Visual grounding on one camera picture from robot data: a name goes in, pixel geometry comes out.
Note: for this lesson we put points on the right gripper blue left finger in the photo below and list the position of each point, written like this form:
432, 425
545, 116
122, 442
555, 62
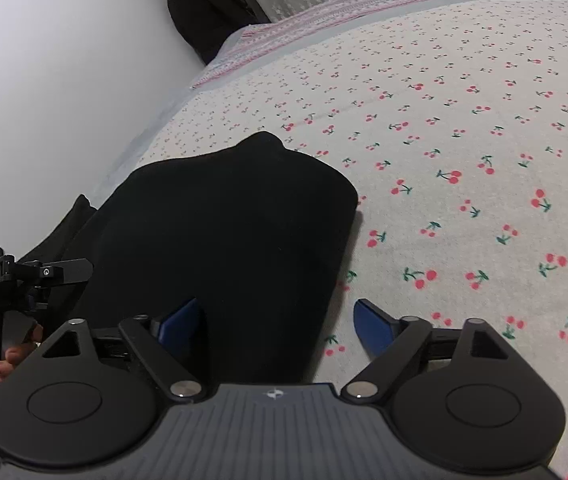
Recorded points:
154, 342

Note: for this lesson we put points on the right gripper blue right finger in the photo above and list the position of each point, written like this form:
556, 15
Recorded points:
396, 348

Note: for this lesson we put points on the black pants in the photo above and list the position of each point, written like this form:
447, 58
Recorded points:
244, 245

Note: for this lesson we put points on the cherry print blanket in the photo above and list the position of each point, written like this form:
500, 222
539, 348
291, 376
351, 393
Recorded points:
452, 124

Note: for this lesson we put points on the pink striped blanket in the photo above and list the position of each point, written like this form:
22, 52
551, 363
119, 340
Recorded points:
255, 41

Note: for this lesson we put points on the black hanging bag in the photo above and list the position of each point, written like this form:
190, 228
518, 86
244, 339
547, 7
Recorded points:
206, 24

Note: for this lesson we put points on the grey bed sheet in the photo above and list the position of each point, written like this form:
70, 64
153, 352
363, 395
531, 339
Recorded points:
134, 151

